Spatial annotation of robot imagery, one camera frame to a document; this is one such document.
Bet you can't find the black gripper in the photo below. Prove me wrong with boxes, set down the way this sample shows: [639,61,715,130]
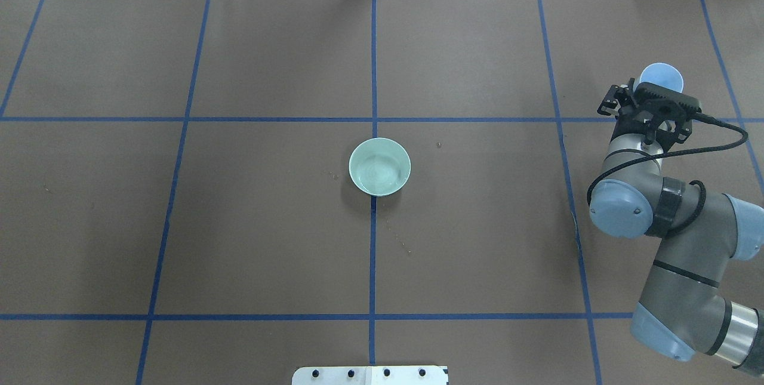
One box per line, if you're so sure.
[597,85,693,152]

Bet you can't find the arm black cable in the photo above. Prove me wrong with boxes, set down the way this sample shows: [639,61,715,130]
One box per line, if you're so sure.
[586,112,749,236]

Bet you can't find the light blue plastic cup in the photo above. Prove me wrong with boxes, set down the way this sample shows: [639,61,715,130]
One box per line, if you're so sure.
[635,62,685,93]

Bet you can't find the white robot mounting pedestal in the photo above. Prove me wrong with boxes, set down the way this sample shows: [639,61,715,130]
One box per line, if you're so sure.
[291,365,449,384]

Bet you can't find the pale green ceramic bowl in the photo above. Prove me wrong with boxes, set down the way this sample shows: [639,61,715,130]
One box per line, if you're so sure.
[347,137,412,197]

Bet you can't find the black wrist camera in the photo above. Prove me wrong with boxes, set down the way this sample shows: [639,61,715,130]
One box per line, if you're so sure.
[634,81,702,118]

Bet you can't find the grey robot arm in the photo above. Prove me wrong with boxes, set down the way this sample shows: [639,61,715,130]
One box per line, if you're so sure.
[587,81,763,378]

